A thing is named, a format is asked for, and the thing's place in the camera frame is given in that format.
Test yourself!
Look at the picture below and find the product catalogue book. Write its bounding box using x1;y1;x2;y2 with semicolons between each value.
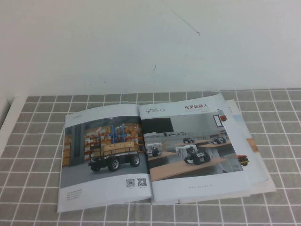
56;92;277;214

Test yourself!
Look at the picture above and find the grey checked tablecloth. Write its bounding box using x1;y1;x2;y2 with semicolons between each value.
0;87;301;226

